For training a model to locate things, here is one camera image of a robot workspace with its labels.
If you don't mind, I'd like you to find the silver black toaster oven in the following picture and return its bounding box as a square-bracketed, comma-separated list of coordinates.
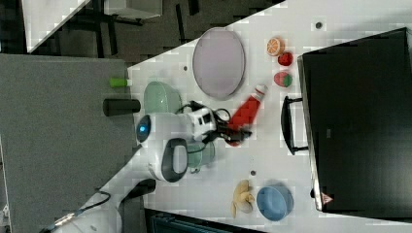
[297, 28, 412, 222]

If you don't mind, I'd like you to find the green mug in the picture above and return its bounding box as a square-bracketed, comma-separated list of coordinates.
[188, 143, 215, 174]

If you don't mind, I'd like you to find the orange slice toy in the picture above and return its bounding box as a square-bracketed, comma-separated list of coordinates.
[266, 37, 285, 56]

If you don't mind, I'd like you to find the green colander basket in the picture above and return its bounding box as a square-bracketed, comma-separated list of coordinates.
[144, 82, 182, 114]

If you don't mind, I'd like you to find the red ketchup bottle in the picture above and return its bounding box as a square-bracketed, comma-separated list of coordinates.
[226, 84, 267, 147]

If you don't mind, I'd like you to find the round grey plate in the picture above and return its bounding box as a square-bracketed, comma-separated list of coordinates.
[192, 27, 246, 101]

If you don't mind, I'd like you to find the dark red strawberry toy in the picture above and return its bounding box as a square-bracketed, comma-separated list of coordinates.
[278, 51, 293, 66]

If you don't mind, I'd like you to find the black cylinder post upper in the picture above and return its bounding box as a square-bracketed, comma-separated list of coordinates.
[103, 99, 141, 117]

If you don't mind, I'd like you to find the blue bowl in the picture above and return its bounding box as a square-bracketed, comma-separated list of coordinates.
[257, 185, 293, 221]

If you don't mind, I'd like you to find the peeled banana toy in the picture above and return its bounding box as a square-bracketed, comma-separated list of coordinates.
[230, 180, 255, 218]

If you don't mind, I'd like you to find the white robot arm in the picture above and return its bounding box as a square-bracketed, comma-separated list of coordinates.
[39, 101, 252, 233]

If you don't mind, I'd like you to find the pink strawberry toy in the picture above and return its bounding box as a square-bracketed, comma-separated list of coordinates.
[274, 71, 292, 87]

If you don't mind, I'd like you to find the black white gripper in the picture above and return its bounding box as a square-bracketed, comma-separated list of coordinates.
[188, 101, 252, 145]

